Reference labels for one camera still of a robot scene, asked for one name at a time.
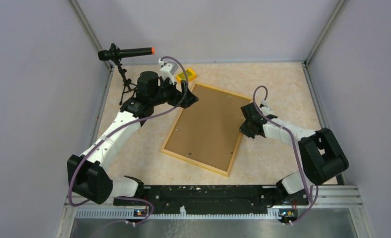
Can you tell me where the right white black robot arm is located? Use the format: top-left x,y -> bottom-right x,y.
239,103 -> 349,205

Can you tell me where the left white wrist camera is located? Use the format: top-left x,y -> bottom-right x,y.
158,59 -> 178,85

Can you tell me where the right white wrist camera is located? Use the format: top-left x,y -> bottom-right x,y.
259,100 -> 273,111

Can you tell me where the black microphone on tripod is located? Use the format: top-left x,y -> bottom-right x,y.
98,43 -> 155,105

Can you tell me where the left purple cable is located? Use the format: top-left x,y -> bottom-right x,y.
67,56 -> 189,227

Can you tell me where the yellow green toy block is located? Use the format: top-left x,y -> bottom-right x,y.
175,68 -> 197,82

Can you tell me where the wooden yellow picture frame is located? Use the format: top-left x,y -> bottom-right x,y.
160,82 -> 252,178

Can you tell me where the aluminium front rail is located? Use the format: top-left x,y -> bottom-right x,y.
56,185 -> 371,238

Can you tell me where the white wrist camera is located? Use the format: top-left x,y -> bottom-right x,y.
158,59 -> 178,85
259,100 -> 273,111

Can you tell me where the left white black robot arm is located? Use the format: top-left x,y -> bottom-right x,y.
67,71 -> 199,207

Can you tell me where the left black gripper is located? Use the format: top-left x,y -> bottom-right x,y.
150,75 -> 198,108

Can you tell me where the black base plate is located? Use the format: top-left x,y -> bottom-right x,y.
113,185 -> 309,215

